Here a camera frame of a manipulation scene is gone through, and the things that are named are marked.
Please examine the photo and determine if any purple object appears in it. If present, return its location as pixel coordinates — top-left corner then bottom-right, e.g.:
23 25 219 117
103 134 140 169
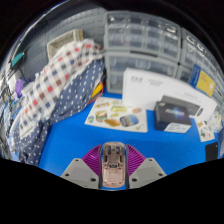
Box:
14 78 29 98

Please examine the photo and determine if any red blue checkered cloth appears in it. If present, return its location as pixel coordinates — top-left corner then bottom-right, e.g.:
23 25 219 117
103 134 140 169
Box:
18 38 105 141

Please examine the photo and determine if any teal object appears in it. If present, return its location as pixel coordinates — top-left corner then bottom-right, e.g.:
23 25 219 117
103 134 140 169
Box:
10 51 26 68

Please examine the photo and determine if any white wicker basket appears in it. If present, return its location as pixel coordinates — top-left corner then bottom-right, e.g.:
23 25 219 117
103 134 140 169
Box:
46 28 85 61

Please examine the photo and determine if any long white keyboard box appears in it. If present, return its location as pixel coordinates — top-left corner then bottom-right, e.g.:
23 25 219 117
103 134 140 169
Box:
121 67 218 123

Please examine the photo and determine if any small dark blue box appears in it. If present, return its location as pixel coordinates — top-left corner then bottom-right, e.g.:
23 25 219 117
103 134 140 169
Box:
153 100 193 134

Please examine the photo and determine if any small yellow object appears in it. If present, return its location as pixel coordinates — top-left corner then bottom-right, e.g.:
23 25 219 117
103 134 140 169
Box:
90 81 105 99

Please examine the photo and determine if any food picture sticker sheet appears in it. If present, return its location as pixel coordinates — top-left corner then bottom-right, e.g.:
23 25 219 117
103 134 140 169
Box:
84 97 149 134

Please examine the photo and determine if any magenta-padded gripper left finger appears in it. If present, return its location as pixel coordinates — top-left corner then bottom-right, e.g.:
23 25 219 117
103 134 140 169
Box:
60 143 103 190

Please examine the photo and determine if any pink transparent computer mouse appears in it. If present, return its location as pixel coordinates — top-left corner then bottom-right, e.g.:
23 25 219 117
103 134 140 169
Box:
99 141 128 189

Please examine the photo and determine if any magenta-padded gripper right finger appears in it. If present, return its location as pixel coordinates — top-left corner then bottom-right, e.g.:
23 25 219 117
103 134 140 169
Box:
124 143 168 190

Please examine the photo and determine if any yellow and blue box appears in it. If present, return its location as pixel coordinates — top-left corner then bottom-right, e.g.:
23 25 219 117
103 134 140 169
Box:
188 63 217 98

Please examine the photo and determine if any black mouse pad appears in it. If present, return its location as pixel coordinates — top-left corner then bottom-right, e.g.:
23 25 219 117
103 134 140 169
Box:
204 142 219 163

